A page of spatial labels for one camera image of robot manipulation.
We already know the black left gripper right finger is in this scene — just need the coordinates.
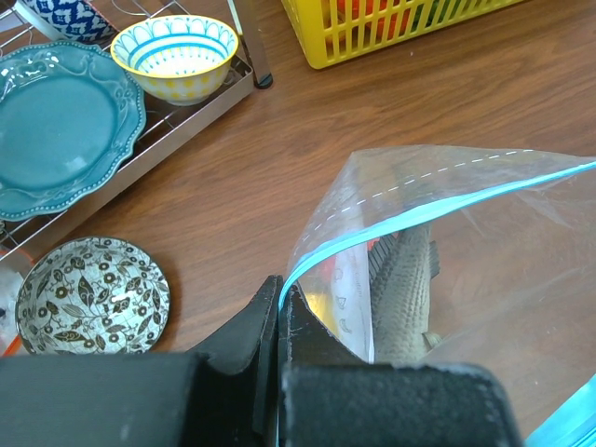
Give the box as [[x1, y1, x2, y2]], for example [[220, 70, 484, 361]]
[[278, 285, 523, 446]]

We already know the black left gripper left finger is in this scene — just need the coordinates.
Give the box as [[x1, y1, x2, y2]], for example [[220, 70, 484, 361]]
[[1, 276, 283, 446]]

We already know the grey fish toy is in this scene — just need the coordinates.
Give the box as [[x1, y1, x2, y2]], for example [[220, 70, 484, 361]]
[[368, 223, 441, 364]]

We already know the clear zip bag blue seal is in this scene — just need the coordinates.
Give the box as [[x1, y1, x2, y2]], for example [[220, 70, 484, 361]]
[[288, 145, 595, 446]]

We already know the yellow bell pepper toy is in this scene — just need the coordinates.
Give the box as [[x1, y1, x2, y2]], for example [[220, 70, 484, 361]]
[[305, 285, 337, 332]]

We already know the black white floral bowl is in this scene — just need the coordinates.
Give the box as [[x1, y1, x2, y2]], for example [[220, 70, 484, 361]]
[[15, 237, 170, 355]]

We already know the steel two-tier dish rack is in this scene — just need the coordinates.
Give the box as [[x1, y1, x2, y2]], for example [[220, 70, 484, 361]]
[[1, 1, 273, 265]]

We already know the teal scalloped plate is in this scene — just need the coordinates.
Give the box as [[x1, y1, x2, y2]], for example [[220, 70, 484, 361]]
[[1, 41, 146, 222]]

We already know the yellow blue patterned bowl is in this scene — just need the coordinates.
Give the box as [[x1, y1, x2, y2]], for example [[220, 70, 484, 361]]
[[110, 14, 239, 106]]

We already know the yellow plastic basket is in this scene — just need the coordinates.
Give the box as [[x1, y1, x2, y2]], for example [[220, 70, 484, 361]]
[[282, 0, 514, 70]]

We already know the blue zigzag bowl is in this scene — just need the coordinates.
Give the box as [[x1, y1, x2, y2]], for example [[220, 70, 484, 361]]
[[14, 0, 118, 44]]

